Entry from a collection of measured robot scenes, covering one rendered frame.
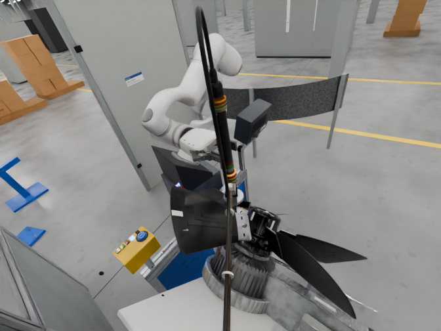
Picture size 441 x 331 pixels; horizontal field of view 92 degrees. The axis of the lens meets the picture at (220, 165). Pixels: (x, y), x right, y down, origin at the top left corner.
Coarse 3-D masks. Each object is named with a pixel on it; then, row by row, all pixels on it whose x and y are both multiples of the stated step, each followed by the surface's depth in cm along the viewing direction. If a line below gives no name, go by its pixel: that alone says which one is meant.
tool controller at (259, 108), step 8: (256, 104) 138; (264, 104) 139; (240, 112) 132; (248, 112) 132; (256, 112) 133; (264, 112) 136; (240, 120) 130; (248, 120) 127; (256, 120) 130; (264, 120) 142; (240, 128) 134; (248, 128) 130; (256, 128) 136; (240, 136) 139; (248, 136) 134; (256, 136) 140
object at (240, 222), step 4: (236, 216) 71; (240, 216) 72; (244, 216) 73; (236, 220) 70; (240, 220) 71; (244, 220) 73; (248, 220) 74; (240, 224) 71; (248, 224) 73; (240, 228) 70; (244, 228) 71; (248, 228) 72; (240, 232) 69; (244, 232) 70; (248, 232) 71; (240, 236) 68; (244, 236) 69; (248, 236) 70; (248, 240) 70
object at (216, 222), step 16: (176, 192) 64; (192, 192) 67; (176, 208) 59; (192, 208) 62; (208, 208) 65; (224, 208) 70; (176, 224) 55; (192, 224) 58; (208, 224) 62; (224, 224) 66; (192, 240) 55; (208, 240) 58; (224, 240) 63
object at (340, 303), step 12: (288, 240) 57; (288, 252) 62; (300, 252) 53; (288, 264) 64; (300, 264) 58; (312, 264) 49; (312, 276) 55; (324, 276) 47; (324, 288) 52; (336, 288) 45; (336, 300) 50; (348, 300) 45; (348, 312) 48
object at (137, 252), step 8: (136, 240) 94; (144, 240) 94; (152, 240) 95; (120, 248) 92; (128, 248) 92; (136, 248) 91; (144, 248) 92; (152, 248) 96; (120, 256) 90; (128, 256) 89; (136, 256) 90; (144, 256) 94; (128, 264) 88; (136, 264) 91
